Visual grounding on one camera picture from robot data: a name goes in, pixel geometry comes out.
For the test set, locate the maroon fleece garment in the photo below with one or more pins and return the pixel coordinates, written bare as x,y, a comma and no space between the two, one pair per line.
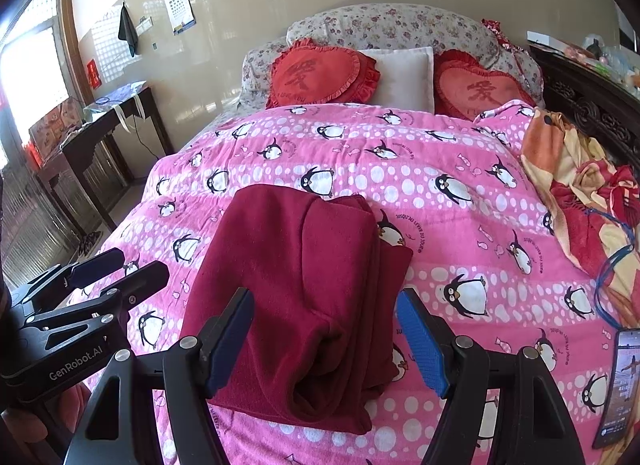
310,265

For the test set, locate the white square pillow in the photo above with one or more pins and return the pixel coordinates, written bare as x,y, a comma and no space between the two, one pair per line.
402,77

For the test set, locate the clutter of small items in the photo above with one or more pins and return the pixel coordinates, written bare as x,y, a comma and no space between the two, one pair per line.
607,60

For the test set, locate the black smartphone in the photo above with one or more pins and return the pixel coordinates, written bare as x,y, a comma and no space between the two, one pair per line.
617,390

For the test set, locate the red patterned cloth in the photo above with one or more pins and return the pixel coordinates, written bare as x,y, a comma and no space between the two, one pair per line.
500,35

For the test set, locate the eye chart wall poster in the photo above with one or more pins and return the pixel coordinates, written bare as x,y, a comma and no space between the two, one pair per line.
176,2

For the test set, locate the long floral bolster pillow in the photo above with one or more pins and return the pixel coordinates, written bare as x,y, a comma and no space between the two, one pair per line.
390,25

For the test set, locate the window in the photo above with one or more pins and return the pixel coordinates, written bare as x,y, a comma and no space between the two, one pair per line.
30,70

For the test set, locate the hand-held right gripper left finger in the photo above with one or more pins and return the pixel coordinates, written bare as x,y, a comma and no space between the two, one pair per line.
231,340

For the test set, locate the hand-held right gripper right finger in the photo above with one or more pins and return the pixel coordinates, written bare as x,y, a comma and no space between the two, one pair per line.
420,340

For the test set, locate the short floral pillow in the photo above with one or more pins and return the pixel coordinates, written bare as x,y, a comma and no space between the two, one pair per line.
260,70

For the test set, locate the cardboard box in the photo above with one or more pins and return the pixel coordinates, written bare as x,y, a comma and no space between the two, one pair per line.
55,127

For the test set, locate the pair of dark slippers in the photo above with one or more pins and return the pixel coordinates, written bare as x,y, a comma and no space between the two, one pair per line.
89,243

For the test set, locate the orange and red floral blanket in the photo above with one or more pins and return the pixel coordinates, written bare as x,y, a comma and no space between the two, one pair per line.
580,180

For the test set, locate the white paper sheet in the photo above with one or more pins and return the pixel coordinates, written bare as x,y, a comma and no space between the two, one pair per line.
545,38

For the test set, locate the person's left hand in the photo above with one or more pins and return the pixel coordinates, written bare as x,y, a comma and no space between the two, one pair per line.
72,405

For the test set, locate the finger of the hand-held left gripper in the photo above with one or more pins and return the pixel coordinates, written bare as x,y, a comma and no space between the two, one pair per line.
97,265
145,277

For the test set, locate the white wall switch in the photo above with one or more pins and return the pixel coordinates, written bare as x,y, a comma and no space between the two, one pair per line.
145,25

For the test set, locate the small red wall sign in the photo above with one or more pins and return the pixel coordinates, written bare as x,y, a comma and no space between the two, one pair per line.
93,73

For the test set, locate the dark cloth hanging on wall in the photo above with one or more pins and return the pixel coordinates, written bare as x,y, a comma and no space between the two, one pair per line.
128,27

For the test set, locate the clear plastic bag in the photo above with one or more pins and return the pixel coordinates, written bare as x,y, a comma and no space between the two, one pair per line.
112,97

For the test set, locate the pink penguin print blanket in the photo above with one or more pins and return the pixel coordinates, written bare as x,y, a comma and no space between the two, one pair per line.
400,175

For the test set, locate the red heart-shaped ruffled pillow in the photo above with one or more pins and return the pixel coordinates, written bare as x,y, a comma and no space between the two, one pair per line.
475,90
320,72

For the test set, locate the dark wooden side desk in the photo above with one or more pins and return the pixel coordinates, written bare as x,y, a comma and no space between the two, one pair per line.
100,140

